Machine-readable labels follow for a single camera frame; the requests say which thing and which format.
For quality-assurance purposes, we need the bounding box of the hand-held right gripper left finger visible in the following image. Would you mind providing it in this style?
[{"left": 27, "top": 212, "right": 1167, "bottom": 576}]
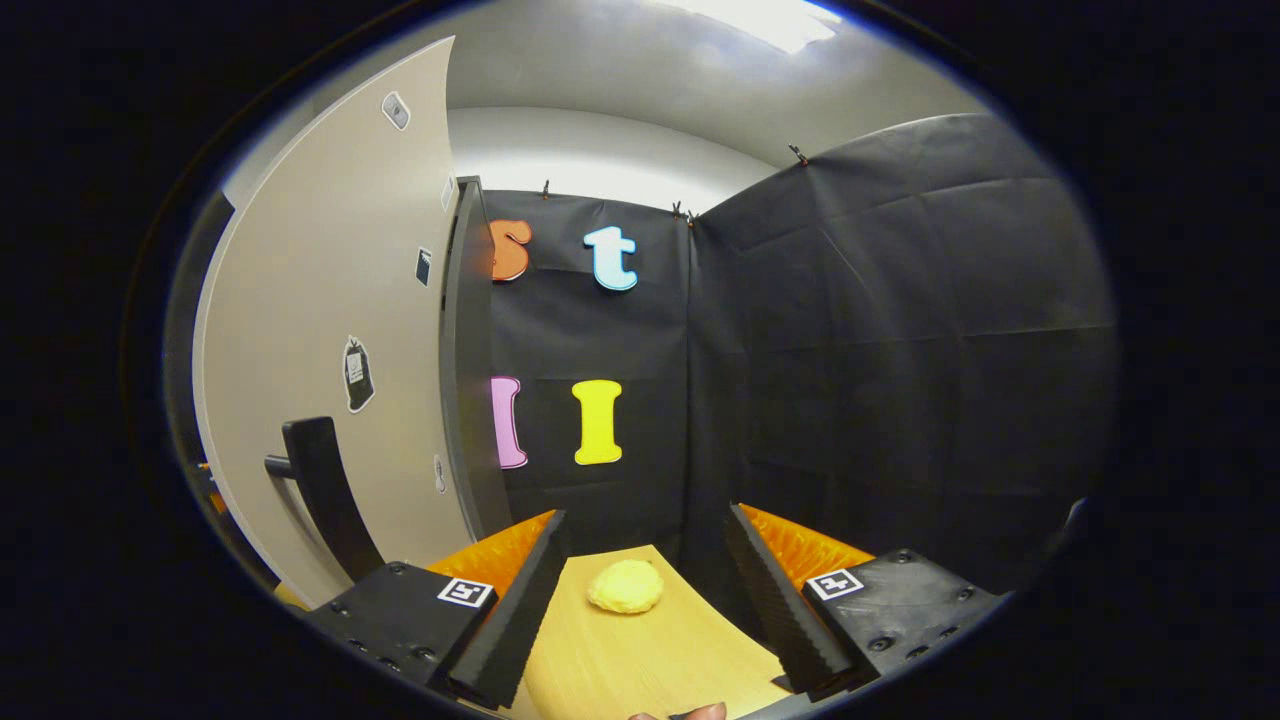
[{"left": 305, "top": 508, "right": 571, "bottom": 711}]

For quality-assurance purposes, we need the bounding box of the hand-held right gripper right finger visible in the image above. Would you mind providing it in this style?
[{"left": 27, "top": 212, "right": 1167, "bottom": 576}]
[{"left": 724, "top": 503, "right": 1011, "bottom": 701}]

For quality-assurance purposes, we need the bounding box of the black door handle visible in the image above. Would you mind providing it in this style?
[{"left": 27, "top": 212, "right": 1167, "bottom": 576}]
[{"left": 264, "top": 416, "right": 386, "bottom": 583}]

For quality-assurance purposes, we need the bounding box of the beige cabinet door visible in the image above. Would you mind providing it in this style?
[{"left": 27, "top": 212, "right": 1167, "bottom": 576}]
[{"left": 192, "top": 36, "right": 479, "bottom": 611}]

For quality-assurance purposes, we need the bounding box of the yellow sponge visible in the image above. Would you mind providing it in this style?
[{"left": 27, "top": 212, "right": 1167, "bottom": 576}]
[{"left": 586, "top": 558, "right": 665, "bottom": 616}]

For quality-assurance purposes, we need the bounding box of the black backdrop cloth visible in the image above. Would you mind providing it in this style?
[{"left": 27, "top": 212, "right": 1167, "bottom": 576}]
[{"left": 480, "top": 112, "right": 1119, "bottom": 601}]

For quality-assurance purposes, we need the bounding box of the long ceiling light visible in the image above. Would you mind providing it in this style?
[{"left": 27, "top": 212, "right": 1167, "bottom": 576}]
[{"left": 650, "top": 0, "right": 843, "bottom": 56}]

